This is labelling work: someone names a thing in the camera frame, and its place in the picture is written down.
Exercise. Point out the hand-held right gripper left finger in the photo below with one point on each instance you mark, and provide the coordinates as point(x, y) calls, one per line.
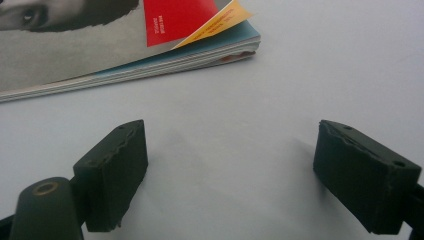
point(111, 180)

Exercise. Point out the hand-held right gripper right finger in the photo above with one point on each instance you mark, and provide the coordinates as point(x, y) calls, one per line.
point(363, 181)

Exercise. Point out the glossy magazine with face cover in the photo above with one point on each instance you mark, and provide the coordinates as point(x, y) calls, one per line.
point(100, 43)

